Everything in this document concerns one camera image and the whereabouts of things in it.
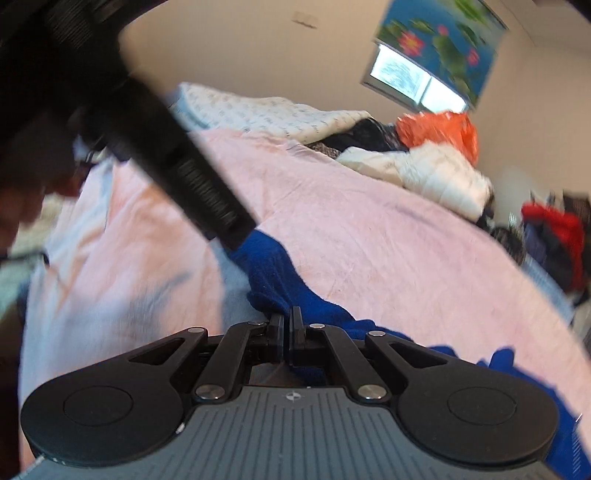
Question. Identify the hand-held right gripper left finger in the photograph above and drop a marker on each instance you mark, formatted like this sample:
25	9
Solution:
276	328

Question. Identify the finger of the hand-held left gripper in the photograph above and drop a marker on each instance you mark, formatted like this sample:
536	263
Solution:
184	161

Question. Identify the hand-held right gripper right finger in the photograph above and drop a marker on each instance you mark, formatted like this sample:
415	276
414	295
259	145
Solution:
296	323

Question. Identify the blue knit glove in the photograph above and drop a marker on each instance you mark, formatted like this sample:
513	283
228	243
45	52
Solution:
554	415
277	272

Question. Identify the dark clothes heap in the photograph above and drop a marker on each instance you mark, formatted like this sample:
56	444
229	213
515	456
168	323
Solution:
369	131

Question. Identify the navy and black clothes pile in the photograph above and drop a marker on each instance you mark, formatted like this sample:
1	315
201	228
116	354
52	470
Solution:
542	249

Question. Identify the white patterned pillow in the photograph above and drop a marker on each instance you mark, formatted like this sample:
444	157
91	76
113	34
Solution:
258	108

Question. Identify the bed with pink floral sheet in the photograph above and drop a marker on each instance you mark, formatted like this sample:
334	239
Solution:
369	230

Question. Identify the white padded jacket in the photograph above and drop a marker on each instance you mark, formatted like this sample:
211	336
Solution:
438	170

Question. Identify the window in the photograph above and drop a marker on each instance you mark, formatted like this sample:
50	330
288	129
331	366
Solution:
406	74

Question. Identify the orange plastic bag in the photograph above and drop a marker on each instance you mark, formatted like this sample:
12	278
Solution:
438	129

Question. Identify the light blue quilted blanket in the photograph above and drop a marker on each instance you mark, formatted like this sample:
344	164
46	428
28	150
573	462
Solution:
551	286

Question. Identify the red garment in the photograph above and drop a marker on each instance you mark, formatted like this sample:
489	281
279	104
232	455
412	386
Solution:
556	226

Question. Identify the lotus print roller blind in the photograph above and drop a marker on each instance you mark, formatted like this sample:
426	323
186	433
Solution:
443	41

